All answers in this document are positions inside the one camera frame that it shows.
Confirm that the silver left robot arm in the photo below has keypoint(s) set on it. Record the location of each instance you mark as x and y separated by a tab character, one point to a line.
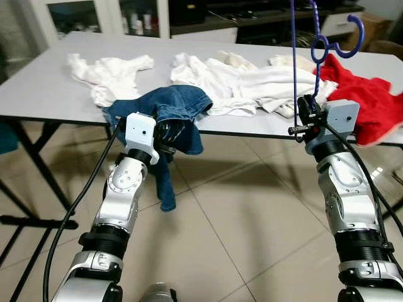
123	195

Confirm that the purple plastic hanger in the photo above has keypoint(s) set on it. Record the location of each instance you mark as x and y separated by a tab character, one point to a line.
362	34

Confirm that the dark shelf unit white drawers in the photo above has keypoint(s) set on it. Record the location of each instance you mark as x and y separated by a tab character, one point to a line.
252	16

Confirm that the white table with black legs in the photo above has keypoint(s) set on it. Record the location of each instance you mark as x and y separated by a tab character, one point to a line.
38	88

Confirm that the white glass cabinet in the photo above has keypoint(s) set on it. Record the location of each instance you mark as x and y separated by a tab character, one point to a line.
94	16

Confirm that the tall cardboard box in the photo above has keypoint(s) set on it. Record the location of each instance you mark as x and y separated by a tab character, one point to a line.
374	28

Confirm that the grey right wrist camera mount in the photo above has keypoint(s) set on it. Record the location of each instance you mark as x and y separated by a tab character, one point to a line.
343	119

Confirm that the small white garment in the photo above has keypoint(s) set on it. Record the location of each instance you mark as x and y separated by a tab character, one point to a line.
107	75

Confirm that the blue denim garment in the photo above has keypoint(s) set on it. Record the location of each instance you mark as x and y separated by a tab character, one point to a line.
179	104

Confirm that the cream garment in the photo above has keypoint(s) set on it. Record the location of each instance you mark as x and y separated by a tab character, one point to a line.
289	63
236	60

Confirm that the red shirt with white trim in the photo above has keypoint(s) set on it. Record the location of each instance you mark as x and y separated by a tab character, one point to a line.
371	100

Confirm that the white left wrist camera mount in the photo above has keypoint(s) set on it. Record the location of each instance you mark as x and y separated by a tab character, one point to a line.
140	129

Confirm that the large white garment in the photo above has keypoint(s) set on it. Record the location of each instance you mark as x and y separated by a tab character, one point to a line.
239	85

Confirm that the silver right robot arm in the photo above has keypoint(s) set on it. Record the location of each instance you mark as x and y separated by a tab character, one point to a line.
346	201

